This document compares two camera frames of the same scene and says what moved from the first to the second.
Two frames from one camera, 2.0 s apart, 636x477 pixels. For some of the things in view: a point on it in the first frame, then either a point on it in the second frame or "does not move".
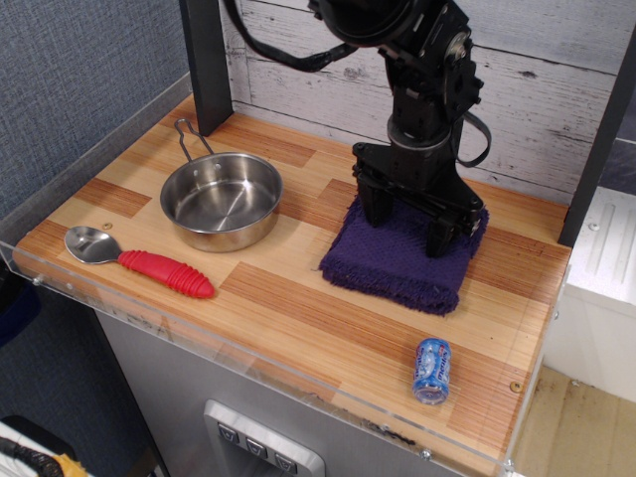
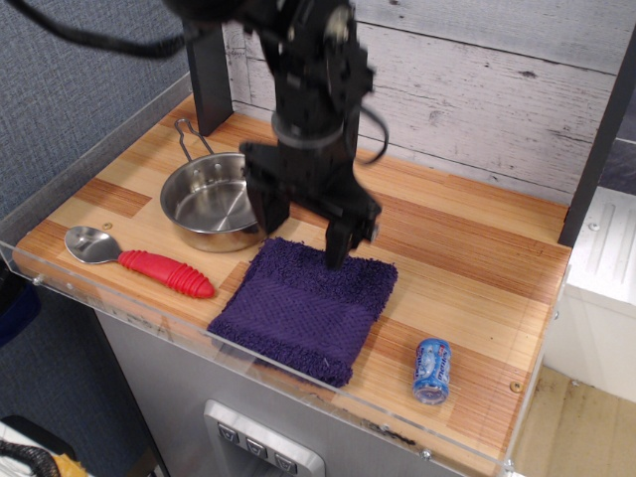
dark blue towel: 393,262 to 287,306
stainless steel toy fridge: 212,415 does not move
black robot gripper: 429,178 to 322,180
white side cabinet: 593,337 does not move
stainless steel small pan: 220,202 does not move
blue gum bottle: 431,378 does not move
